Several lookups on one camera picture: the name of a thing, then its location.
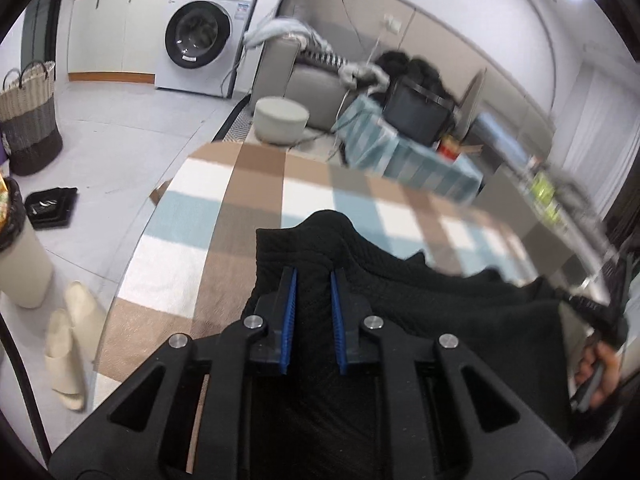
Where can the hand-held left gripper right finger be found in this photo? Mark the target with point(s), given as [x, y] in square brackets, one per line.
[339, 320]

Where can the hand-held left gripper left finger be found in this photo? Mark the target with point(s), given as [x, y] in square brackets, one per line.
[287, 320]

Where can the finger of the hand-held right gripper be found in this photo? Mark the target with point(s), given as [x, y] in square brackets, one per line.
[595, 312]

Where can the black knit sweater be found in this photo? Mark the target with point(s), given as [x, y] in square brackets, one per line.
[450, 320]

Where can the pile of black clothes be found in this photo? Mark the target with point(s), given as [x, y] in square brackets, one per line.
[415, 67]

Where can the person's right hand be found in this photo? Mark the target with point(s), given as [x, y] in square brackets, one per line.
[609, 375]

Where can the green plush toy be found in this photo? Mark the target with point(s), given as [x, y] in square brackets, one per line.
[544, 190]

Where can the checkered tablecloth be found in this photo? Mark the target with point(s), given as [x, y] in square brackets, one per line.
[200, 220]

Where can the beige low bench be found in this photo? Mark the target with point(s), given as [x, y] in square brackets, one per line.
[505, 195]

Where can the teal striped side table cloth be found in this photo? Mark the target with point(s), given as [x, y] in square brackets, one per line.
[400, 160]

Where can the white curtain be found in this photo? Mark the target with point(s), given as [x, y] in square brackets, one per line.
[600, 125]

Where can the round white stool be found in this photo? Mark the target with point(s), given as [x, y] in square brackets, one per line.
[280, 120]

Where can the beige slipper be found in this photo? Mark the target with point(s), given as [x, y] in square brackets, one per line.
[65, 360]
[85, 317]

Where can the red noodle bowl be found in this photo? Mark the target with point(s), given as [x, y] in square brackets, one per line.
[449, 149]

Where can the black air fryer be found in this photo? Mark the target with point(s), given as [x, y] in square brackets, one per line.
[415, 115]

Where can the grey sofa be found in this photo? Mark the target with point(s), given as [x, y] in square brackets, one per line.
[310, 90]

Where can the grey hoodie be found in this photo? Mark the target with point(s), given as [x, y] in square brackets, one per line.
[362, 74]

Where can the black tray stack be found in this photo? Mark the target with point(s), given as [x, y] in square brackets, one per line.
[50, 207]

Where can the houndstooth cushion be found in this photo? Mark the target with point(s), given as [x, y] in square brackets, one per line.
[325, 55]

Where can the white trash bin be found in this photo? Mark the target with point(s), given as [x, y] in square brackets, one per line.
[22, 265]

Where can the light grey blanket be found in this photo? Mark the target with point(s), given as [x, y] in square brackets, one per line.
[277, 30]

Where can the white washing machine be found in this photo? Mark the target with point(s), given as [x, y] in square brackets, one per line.
[200, 35]

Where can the woven laundry basket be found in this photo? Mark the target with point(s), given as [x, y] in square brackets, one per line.
[27, 120]

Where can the white kitchen base cabinet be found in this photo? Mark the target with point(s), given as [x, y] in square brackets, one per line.
[110, 30]

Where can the white wall socket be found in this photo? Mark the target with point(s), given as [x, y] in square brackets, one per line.
[393, 24]

